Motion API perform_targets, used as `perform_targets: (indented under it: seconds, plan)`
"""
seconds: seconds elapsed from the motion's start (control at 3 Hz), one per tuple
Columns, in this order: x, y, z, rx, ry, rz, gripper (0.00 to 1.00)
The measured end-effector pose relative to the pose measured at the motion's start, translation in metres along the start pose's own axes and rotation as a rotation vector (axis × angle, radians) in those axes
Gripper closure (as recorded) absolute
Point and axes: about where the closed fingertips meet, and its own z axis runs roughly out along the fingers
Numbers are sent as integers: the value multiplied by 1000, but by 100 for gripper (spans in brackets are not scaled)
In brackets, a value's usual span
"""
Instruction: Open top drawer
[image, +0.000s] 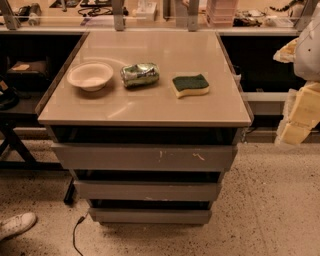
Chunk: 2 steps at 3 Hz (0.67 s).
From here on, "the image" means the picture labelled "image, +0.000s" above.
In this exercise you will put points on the grey bottom drawer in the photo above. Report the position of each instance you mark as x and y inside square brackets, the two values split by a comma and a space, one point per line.
[105, 215]

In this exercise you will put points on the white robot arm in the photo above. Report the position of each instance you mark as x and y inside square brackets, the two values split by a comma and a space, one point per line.
[304, 53]

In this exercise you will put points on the green yellow sponge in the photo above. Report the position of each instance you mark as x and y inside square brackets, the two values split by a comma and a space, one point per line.
[190, 85]

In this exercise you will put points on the grey top drawer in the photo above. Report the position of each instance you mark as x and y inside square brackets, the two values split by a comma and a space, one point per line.
[138, 157]

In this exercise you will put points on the pink stacked bins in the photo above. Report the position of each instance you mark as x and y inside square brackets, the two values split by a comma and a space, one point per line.
[220, 13]

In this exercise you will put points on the crushed green metal can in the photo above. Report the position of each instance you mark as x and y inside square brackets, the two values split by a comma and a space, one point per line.
[140, 74]

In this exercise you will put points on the white sneaker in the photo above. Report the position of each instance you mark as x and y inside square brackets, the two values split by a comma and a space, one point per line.
[17, 225]

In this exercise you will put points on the grey drawer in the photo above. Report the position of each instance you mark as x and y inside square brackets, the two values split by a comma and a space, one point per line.
[154, 191]
[138, 157]
[105, 215]

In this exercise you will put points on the white paper bowl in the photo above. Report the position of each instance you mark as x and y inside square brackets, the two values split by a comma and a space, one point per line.
[90, 76]

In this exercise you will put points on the grey drawer cabinet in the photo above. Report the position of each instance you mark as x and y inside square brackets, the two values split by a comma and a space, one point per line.
[148, 115]

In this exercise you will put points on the black side table frame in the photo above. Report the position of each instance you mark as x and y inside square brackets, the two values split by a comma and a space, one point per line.
[12, 140]

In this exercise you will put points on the white box on shelf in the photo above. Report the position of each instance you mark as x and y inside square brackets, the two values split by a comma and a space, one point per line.
[146, 10]

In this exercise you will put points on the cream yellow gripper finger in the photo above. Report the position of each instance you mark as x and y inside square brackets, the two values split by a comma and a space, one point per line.
[301, 113]

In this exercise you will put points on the grey middle drawer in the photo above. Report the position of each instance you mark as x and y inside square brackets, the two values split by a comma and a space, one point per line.
[154, 191]

